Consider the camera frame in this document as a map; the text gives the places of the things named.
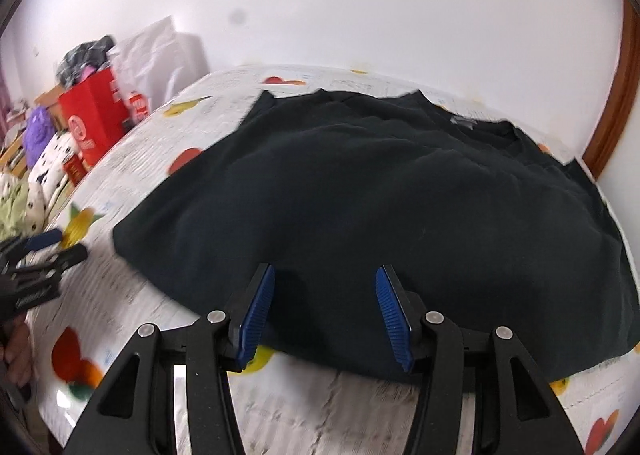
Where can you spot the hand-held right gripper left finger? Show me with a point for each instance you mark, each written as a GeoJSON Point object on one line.
{"type": "Point", "coordinates": [257, 317]}

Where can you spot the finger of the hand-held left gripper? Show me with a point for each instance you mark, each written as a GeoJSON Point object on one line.
{"type": "Point", "coordinates": [42, 240]}
{"type": "Point", "coordinates": [65, 257]}

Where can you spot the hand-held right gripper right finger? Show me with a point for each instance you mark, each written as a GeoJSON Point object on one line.
{"type": "Point", "coordinates": [392, 320]}

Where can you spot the black t-shirt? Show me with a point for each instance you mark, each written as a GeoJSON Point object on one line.
{"type": "Point", "coordinates": [350, 195]}

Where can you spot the pile of dark clothes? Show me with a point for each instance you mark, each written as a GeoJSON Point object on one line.
{"type": "Point", "coordinates": [85, 57]}

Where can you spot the person's left hand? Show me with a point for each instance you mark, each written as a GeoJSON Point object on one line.
{"type": "Point", "coordinates": [17, 355]}

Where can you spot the green patterned cloth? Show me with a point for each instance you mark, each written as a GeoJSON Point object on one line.
{"type": "Point", "coordinates": [12, 207]}

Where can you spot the white black-spotted cloth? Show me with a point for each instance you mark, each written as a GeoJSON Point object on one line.
{"type": "Point", "coordinates": [50, 170]}

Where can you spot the small red box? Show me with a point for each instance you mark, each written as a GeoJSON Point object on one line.
{"type": "Point", "coordinates": [74, 169]}

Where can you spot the fruit-print white bed sheet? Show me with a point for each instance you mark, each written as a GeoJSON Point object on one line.
{"type": "Point", "coordinates": [125, 185]}

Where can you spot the purple plush toy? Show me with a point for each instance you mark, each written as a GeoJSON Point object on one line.
{"type": "Point", "coordinates": [39, 135]}

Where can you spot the red paper bag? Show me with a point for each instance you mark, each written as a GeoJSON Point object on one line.
{"type": "Point", "coordinates": [95, 115]}

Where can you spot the light wooden furniture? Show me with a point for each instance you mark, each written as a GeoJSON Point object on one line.
{"type": "Point", "coordinates": [50, 97]}

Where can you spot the white plastic bag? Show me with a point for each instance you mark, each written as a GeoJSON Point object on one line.
{"type": "Point", "coordinates": [155, 60]}

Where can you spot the brown wooden door frame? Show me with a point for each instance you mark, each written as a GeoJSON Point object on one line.
{"type": "Point", "coordinates": [612, 110]}

